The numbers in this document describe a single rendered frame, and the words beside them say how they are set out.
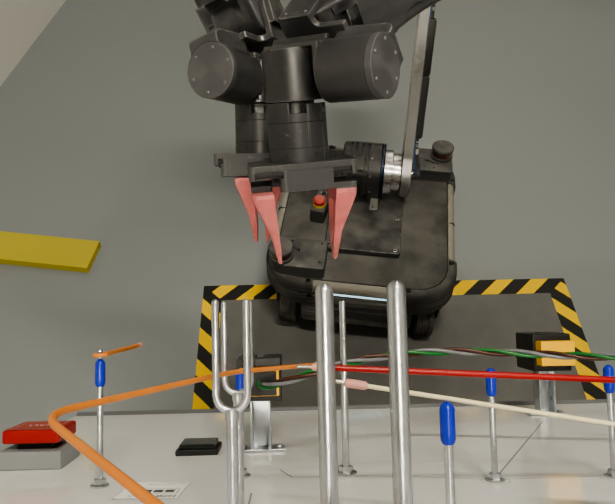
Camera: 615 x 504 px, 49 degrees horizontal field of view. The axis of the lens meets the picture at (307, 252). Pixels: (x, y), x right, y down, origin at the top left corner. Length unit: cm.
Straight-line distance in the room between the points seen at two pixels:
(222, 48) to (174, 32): 272
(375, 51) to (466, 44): 278
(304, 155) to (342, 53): 10
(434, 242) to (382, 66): 143
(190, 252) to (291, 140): 169
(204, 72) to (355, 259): 127
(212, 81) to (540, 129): 230
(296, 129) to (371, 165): 135
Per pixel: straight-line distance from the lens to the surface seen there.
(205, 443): 68
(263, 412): 69
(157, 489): 56
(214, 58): 72
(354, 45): 60
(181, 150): 270
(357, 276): 189
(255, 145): 76
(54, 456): 66
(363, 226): 200
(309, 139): 64
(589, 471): 62
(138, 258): 232
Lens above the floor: 168
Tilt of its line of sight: 48 degrees down
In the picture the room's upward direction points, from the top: straight up
